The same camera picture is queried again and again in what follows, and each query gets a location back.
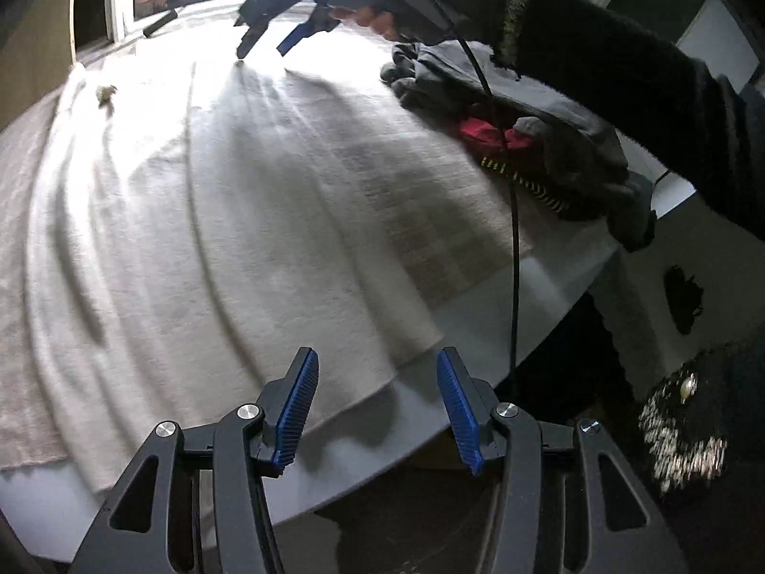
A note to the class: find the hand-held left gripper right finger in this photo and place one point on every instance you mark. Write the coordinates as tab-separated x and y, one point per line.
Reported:
460	406

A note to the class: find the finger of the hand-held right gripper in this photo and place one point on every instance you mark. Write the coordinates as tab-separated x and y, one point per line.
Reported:
293	40
248	45

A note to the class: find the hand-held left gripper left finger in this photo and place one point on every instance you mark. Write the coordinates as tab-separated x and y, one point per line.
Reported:
296	406

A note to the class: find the large white cloth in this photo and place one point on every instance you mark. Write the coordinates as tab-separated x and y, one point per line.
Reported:
179	251

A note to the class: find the person's right forearm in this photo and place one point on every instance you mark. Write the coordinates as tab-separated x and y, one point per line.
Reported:
597	42

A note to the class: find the person's right hand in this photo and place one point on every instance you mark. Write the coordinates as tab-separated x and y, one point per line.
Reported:
379	21

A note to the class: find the small beige crumpled scrap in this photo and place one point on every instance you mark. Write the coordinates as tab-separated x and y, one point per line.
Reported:
106	94

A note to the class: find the beige plaid blanket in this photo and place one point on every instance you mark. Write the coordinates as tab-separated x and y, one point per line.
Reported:
454	239

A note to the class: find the red cloth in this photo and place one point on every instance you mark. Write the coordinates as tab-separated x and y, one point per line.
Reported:
478	131

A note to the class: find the black yellow-striped cloth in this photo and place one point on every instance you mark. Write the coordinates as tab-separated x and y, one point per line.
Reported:
538	185

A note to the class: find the grey garment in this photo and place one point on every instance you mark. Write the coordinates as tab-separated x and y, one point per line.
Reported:
574	143

